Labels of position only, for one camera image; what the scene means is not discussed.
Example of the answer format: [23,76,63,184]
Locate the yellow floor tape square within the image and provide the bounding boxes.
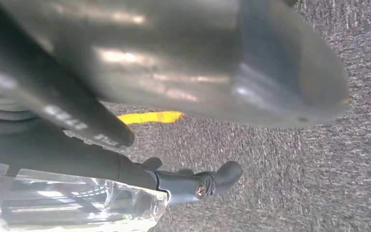
[117,111,186,125]

